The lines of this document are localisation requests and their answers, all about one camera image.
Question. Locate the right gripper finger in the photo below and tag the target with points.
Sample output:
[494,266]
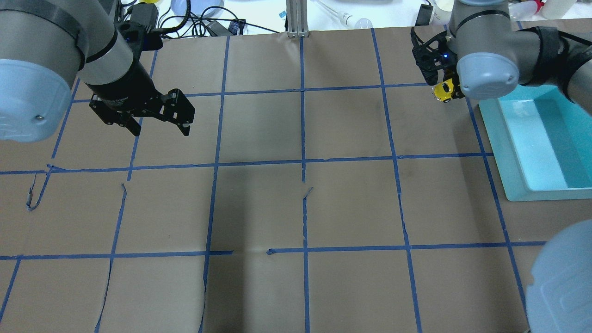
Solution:
[457,94]

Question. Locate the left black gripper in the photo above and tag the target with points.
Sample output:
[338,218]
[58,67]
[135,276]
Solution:
[124,85]

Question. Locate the yellow beetle toy car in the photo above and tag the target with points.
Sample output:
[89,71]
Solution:
[444,91]

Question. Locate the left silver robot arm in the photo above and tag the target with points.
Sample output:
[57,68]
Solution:
[47,44]

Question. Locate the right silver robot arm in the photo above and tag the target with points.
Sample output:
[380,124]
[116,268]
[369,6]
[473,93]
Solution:
[492,61]

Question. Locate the teal plastic bin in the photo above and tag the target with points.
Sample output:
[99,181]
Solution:
[541,143]

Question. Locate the black power adapter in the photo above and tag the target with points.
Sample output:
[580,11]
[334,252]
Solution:
[144,14]

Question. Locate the blue plastic plate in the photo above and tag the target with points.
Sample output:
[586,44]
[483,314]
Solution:
[197,7]

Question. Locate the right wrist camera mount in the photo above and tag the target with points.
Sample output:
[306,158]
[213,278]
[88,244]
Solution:
[436,61]

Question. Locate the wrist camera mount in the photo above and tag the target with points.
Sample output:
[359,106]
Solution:
[139,37]
[436,61]

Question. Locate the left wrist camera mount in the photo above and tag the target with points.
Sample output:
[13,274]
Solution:
[139,37]

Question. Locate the aluminium frame post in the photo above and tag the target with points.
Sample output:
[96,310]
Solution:
[297,19]

